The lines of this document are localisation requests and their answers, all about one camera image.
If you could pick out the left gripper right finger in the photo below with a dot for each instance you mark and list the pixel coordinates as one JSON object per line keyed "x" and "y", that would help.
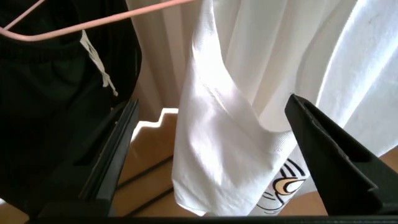
{"x": 342, "y": 186}

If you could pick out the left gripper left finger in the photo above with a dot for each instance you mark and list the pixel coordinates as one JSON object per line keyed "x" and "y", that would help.
{"x": 93, "y": 193}

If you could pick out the white printed T-shirt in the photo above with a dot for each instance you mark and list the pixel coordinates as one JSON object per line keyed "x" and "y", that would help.
{"x": 217, "y": 140}

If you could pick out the pink clothes hanger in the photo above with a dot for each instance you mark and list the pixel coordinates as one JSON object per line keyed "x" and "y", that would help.
{"x": 109, "y": 20}

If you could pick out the black shorts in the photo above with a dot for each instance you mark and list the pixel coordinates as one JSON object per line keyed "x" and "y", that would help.
{"x": 37, "y": 93}

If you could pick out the beige curtain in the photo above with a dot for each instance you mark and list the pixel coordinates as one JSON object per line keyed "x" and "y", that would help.
{"x": 155, "y": 62}

